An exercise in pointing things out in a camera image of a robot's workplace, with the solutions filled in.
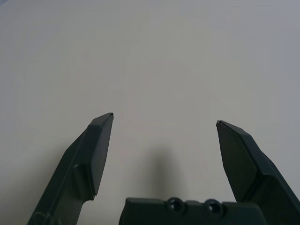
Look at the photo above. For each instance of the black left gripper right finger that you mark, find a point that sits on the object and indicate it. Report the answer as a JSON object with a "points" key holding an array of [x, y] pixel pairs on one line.
{"points": [[257, 175]]}

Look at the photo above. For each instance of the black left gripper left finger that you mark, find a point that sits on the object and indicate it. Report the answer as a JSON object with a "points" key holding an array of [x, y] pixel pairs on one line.
{"points": [[79, 168]]}

